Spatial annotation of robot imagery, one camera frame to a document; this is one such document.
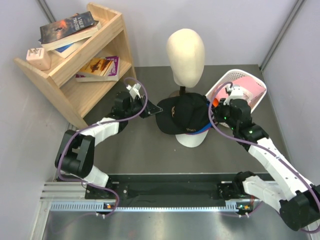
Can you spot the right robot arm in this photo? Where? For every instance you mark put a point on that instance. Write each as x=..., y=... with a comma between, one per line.
x=294, y=198

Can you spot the wooden shelf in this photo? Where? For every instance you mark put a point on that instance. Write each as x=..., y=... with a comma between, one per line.
x=74, y=100

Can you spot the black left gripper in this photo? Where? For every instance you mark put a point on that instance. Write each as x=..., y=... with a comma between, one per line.
x=150, y=108

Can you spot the white slotted cable duct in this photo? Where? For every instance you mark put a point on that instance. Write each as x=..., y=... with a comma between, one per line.
x=103, y=207

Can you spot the pink power adapter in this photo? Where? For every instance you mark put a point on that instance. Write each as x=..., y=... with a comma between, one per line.
x=39, y=58

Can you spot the white perforated basket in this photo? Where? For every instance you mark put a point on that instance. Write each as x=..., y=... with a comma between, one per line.
x=232, y=75

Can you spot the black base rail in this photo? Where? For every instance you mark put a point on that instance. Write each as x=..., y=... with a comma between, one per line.
x=174, y=190

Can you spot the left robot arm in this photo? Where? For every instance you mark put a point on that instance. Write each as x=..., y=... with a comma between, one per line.
x=76, y=152

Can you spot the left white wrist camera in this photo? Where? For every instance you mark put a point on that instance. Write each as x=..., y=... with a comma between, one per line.
x=134, y=90

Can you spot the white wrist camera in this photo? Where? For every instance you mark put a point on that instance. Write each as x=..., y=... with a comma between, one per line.
x=233, y=92
x=134, y=90

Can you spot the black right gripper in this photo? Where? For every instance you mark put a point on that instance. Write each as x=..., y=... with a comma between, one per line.
x=218, y=110

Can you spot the black cap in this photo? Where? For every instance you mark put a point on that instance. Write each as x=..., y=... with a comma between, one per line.
x=179, y=114

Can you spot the beige mannequin head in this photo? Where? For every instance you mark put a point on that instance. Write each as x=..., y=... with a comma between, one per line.
x=186, y=53

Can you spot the dark cover paperback book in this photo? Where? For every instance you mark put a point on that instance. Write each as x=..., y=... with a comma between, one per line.
x=68, y=31

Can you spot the orange purple book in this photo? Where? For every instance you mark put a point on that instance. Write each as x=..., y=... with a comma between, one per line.
x=100, y=69

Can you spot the light pink cap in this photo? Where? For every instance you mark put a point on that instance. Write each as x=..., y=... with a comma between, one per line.
x=252, y=90

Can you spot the blue cover book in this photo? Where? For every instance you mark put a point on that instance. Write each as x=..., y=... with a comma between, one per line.
x=67, y=50

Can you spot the blue cap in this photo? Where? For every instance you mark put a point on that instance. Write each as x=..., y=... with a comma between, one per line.
x=203, y=117

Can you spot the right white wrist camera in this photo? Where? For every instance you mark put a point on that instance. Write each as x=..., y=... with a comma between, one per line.
x=233, y=92

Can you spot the orange cap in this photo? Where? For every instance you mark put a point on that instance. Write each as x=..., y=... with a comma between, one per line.
x=215, y=102

